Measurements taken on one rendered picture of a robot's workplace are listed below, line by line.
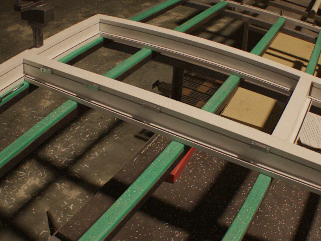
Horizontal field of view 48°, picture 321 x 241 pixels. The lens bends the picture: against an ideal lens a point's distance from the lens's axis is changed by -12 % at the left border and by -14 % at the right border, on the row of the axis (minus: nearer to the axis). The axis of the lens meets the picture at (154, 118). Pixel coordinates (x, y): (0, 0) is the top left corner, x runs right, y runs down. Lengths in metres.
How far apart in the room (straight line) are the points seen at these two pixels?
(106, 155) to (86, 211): 1.14
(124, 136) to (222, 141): 1.53
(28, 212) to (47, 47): 0.96
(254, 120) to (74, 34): 0.75
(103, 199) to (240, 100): 0.72
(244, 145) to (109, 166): 1.39
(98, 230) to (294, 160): 0.47
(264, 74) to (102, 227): 0.77
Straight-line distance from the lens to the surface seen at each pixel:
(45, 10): 1.27
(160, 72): 3.15
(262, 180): 0.93
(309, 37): 2.03
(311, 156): 0.93
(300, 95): 1.16
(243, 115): 1.56
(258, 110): 1.61
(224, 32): 4.10
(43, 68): 1.22
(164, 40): 1.44
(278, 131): 0.98
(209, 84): 2.37
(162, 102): 1.01
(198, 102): 2.18
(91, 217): 1.18
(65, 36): 1.44
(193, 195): 1.26
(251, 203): 0.87
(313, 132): 1.57
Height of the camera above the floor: 1.47
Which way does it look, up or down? 34 degrees down
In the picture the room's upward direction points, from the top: 3 degrees clockwise
